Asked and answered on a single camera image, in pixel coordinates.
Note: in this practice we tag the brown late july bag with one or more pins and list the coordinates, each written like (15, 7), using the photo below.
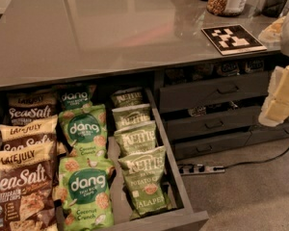
(27, 107)
(26, 185)
(38, 131)

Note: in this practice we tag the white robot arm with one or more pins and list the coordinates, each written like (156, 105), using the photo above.
(275, 108)

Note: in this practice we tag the rear green Kettle bag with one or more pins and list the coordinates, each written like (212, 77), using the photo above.
(129, 97)

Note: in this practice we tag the upper right grey drawer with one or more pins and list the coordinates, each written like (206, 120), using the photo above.
(214, 91)

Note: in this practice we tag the middle right grey drawer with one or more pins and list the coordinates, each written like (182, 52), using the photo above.
(188, 127)

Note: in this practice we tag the lower right grey drawer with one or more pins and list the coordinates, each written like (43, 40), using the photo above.
(190, 149)

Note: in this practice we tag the middle green Dang bag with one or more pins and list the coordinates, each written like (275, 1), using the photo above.
(85, 130)

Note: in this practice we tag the green dang bag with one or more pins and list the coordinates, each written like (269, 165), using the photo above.
(75, 96)
(84, 190)
(85, 130)

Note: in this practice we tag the rear green Dang bag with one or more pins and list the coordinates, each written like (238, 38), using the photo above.
(75, 96)

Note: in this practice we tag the front green Kettle jalapeno bag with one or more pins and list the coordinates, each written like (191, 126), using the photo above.
(142, 173)

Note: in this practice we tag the front green Dang bag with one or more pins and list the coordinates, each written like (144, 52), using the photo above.
(84, 190)

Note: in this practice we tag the open grey top drawer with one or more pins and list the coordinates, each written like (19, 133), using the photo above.
(180, 217)

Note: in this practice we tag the far right grey drawer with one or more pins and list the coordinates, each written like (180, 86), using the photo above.
(263, 134)

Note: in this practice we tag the grey power strip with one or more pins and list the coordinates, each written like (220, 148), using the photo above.
(191, 169)

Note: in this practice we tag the black white fiducial marker tile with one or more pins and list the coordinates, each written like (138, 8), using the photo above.
(233, 39)

